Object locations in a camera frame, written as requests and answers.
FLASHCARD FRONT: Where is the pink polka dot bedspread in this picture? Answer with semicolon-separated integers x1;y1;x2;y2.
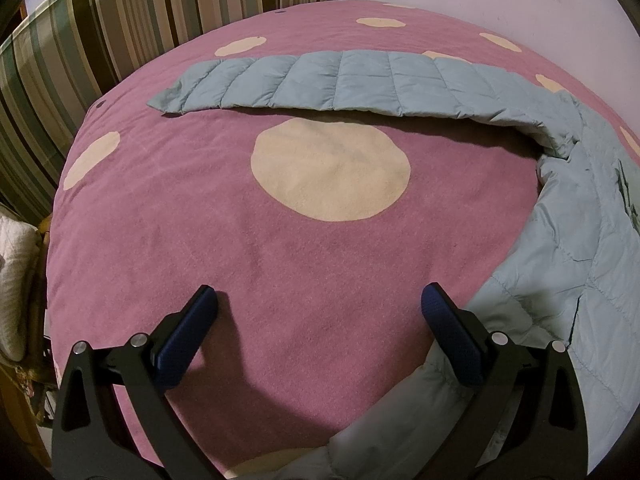
47;0;639;479

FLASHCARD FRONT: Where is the striped green brown pillow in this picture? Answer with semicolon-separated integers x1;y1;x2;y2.
1;0;328;224

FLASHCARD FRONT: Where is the light blue puffer jacket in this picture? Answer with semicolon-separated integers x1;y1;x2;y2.
151;50;639;479

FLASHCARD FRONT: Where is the white knitted cloth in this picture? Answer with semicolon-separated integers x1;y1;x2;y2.
1;212;39;362

